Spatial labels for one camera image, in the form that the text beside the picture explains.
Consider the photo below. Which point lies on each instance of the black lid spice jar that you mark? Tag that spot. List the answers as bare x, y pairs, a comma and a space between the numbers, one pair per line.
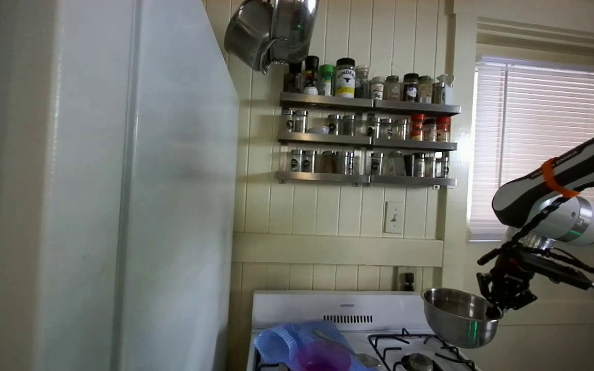
411, 87
294, 79

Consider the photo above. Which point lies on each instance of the white wall light switch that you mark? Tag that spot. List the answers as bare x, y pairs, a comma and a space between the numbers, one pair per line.
394, 219

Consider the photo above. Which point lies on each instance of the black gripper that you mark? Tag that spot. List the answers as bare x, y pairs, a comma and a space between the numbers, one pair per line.
513, 280

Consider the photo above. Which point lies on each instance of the blue cloth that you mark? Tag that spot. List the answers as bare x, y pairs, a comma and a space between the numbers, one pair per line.
289, 341

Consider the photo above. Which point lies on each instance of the wall outlet with black plug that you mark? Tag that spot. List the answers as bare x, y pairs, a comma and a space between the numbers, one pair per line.
406, 282

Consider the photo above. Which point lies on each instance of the silver metal bowl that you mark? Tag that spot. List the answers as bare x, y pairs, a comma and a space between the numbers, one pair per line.
459, 323

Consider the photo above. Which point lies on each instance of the hanging steel pot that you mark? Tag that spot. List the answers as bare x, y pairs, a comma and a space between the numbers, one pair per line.
247, 39
297, 28

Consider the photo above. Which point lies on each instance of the white refrigerator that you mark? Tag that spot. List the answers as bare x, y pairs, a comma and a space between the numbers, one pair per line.
103, 208

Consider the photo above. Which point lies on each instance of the purple plastic cup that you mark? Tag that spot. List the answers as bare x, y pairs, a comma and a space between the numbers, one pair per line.
319, 361

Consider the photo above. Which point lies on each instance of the large yellow label jar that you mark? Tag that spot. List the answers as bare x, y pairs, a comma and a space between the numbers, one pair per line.
345, 79

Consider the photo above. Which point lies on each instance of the red lid spice jar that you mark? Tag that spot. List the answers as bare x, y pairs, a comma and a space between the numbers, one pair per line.
443, 128
417, 128

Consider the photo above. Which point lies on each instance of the green lid spice jar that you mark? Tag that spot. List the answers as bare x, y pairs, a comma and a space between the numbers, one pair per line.
326, 81

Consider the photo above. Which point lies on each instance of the white gas stove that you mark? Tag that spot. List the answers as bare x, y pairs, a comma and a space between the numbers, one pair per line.
323, 307

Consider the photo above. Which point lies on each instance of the metal wall spice rack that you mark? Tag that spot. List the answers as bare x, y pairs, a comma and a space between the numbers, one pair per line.
365, 104

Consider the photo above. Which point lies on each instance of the black lid spice bottle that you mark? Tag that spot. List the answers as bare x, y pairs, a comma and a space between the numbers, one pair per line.
310, 77

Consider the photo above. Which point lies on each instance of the steel lid spice jar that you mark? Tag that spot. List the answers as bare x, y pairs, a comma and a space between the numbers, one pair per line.
361, 85
300, 162
377, 90
392, 90
442, 92
297, 123
425, 92

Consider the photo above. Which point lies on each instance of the black burner grate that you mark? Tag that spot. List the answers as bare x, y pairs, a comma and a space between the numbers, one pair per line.
379, 341

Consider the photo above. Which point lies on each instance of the white window blind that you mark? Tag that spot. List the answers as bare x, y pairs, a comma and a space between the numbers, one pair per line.
515, 138

